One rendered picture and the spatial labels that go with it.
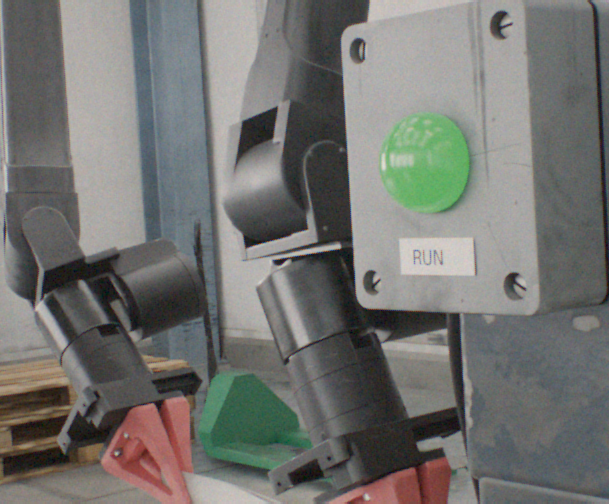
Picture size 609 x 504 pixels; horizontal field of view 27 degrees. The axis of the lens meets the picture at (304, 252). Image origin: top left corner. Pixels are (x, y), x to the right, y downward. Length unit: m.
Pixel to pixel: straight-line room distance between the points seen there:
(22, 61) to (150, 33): 8.28
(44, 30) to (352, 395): 0.56
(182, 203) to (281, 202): 8.26
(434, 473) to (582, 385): 0.30
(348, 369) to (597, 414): 0.31
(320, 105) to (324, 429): 0.18
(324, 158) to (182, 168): 8.27
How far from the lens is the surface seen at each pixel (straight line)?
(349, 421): 0.69
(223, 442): 6.00
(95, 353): 0.95
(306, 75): 0.72
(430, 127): 0.36
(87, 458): 6.21
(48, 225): 1.00
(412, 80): 0.38
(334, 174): 0.70
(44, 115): 1.08
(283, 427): 6.22
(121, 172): 9.22
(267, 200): 0.71
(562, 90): 0.36
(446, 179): 0.36
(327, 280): 0.71
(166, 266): 1.01
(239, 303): 9.06
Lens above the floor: 1.28
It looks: 3 degrees down
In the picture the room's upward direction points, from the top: 4 degrees counter-clockwise
